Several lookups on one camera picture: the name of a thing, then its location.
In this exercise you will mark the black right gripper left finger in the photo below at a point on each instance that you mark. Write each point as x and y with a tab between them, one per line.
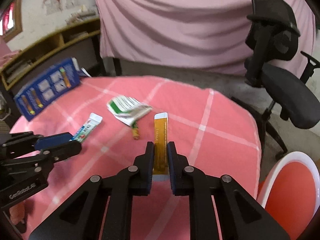
101	208

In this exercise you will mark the red and white basin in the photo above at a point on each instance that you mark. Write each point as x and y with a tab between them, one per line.
290	192

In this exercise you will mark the orange sachet packet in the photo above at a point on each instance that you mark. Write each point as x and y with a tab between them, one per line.
160	163

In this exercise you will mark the green white crumpled wrapper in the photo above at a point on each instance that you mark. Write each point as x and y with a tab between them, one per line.
127	109

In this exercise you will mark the pink checkered tablecloth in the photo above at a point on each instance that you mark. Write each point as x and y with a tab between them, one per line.
214	133

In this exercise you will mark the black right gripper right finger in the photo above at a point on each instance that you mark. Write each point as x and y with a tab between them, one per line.
220	208

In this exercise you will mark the green orange small sachet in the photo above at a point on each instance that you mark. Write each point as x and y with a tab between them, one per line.
135	131

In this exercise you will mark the pink hanging sheet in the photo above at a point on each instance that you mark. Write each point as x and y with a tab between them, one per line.
200	34

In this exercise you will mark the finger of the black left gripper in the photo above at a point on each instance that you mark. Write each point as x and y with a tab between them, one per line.
59	153
52	141

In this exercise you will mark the wooden wall shelf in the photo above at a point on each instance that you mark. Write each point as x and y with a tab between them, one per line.
35	54

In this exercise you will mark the blue cardboard box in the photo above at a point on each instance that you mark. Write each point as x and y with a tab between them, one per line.
48	86

